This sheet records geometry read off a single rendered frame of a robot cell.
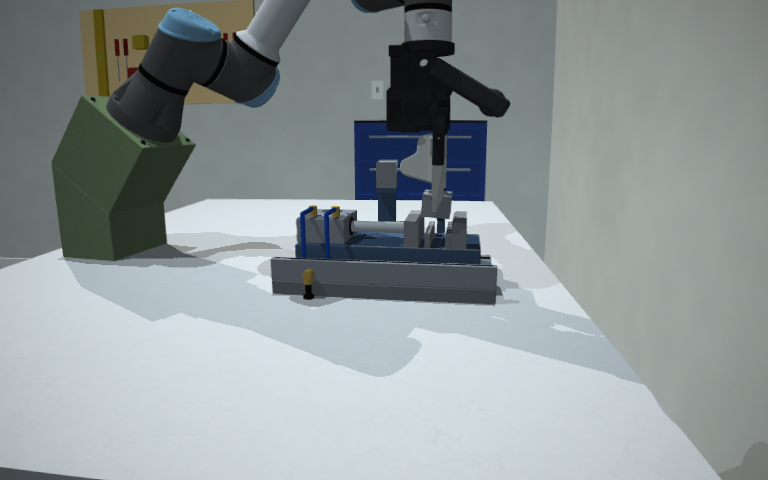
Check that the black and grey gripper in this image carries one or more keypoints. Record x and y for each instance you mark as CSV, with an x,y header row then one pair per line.
x,y
412,107

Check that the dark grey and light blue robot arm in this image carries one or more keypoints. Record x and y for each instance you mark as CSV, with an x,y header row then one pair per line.
x,y
188,48

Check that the grey flat bar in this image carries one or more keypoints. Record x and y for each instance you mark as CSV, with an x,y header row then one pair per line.
x,y
448,236
429,234

